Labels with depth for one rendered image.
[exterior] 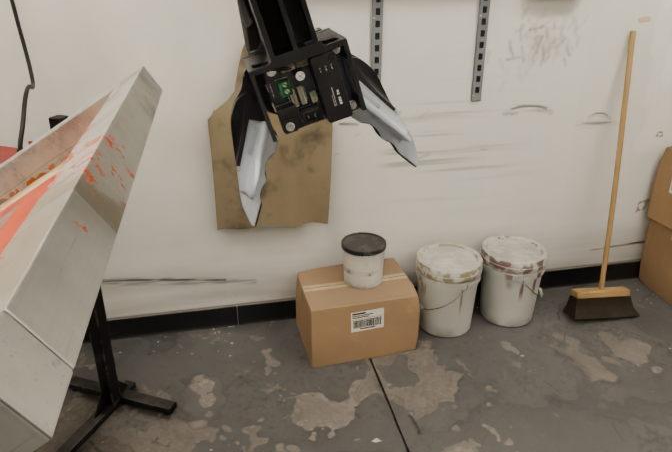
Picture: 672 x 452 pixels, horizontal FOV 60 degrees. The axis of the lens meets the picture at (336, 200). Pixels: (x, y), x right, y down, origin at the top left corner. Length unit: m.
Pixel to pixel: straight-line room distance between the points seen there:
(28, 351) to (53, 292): 0.04
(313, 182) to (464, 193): 0.77
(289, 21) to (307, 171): 2.20
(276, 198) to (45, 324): 2.37
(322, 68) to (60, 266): 0.21
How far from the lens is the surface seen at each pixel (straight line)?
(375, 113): 0.46
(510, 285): 2.89
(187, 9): 2.47
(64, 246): 0.32
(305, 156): 2.57
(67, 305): 0.29
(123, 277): 2.85
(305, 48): 0.40
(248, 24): 0.45
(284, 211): 2.63
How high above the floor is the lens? 1.68
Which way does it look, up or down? 23 degrees down
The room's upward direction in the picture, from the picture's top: straight up
